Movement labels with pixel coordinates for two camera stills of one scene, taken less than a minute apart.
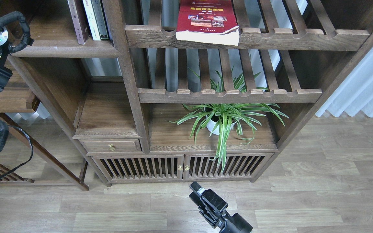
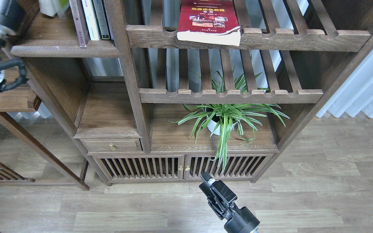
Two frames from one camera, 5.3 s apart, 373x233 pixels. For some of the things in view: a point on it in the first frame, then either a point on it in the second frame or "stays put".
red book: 211,21 stays put
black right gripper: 236,223 to 242,220
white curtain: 370,87 stays put
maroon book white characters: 82,22 stays put
